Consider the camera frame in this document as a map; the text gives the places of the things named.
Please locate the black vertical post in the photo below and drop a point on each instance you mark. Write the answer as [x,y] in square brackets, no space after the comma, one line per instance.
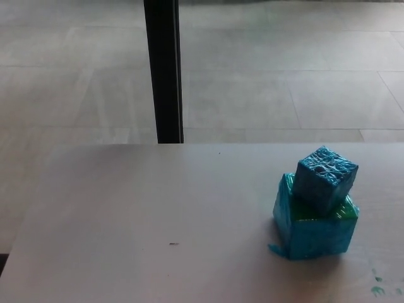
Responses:
[164,72]

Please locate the small blue cube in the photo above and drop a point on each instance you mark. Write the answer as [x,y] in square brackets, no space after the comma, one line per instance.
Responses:
[323,183]

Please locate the big blue-green wrapped cube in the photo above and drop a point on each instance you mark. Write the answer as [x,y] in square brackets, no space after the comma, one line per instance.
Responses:
[315,233]

